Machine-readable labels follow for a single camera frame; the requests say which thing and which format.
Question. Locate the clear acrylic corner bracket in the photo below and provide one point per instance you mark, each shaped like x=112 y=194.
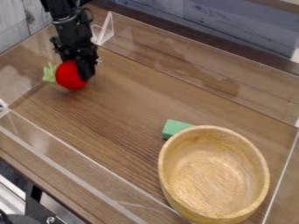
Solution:
x=103 y=32

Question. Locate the clear acrylic tray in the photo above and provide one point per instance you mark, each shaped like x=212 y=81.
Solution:
x=87 y=145

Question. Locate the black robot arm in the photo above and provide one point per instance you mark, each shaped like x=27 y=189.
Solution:
x=67 y=11

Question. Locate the black table frame bracket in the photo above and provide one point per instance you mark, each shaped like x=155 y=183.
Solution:
x=41 y=207

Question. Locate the red plush strawberry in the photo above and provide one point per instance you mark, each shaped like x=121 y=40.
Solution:
x=64 y=74

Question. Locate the green foam block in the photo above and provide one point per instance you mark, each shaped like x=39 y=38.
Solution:
x=172 y=127

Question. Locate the wooden bowl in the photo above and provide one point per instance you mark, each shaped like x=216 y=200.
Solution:
x=213 y=175

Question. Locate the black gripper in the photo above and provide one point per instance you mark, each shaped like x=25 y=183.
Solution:
x=73 y=46

